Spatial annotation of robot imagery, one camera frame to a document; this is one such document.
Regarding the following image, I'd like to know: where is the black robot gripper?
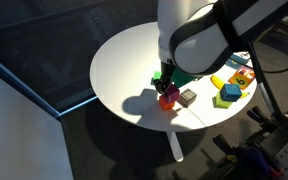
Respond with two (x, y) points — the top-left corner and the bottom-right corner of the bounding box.
(153, 62), (175, 94)

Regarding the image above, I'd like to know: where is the pink cube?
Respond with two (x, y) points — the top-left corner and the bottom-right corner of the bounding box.
(164, 84), (180, 103)

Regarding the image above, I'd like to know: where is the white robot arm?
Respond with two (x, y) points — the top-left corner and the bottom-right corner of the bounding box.
(154, 0), (288, 94)

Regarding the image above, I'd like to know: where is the green cube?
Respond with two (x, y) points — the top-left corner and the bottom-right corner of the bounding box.
(152, 71), (162, 85)

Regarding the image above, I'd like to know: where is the grey dark cube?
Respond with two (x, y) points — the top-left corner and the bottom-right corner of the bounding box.
(179, 89), (197, 107)

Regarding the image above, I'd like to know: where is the blue cube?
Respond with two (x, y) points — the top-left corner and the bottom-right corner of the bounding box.
(220, 84), (242, 102)

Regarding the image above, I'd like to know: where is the orange number six cube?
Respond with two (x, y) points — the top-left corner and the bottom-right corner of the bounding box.
(228, 66), (255, 90)

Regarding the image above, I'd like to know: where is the yellow banana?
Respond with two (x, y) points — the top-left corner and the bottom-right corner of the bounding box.
(210, 75), (249, 98)

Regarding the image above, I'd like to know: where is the lime green block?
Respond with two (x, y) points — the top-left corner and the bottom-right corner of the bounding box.
(213, 93), (232, 109)

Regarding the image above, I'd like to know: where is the white table leg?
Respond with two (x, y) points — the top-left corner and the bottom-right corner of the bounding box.
(166, 132), (184, 162)

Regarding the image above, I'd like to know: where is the blue number four card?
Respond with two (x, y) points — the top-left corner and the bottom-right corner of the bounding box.
(226, 54), (250, 69)

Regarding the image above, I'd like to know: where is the black clamp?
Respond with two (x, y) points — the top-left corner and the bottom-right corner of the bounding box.
(247, 106), (278, 133)

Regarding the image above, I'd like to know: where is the purple orange clamp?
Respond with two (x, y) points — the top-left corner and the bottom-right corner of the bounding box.
(213, 134), (284, 178)

